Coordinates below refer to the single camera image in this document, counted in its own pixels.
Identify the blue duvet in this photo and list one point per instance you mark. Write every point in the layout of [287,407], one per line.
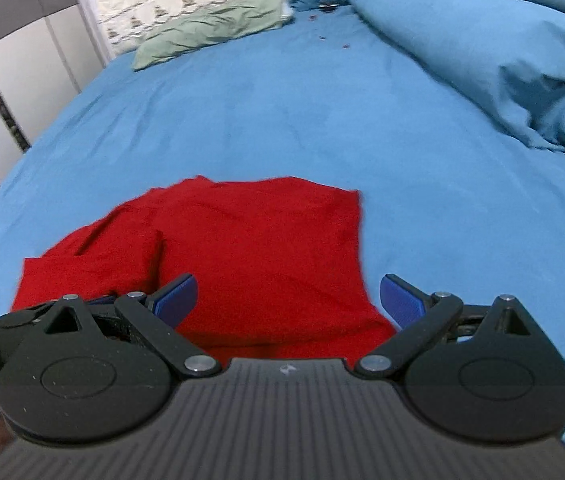
[462,40]

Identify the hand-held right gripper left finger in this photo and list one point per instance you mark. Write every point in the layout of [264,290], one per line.
[176,301]

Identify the blue bed sheet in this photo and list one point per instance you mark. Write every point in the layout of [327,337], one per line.
[287,110]

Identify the small dark item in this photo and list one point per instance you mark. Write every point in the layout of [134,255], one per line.
[330,8]

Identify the green pillow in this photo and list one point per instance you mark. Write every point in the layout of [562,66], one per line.
[202,30]

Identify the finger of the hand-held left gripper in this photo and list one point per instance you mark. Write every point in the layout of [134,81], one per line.
[12,319]

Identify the grey and white wardrobe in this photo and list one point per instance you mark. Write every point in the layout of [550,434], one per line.
[27,40]

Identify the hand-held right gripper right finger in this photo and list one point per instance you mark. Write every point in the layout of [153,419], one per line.
[402,305]

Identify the red garment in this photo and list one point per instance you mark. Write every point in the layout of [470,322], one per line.
[262,260]

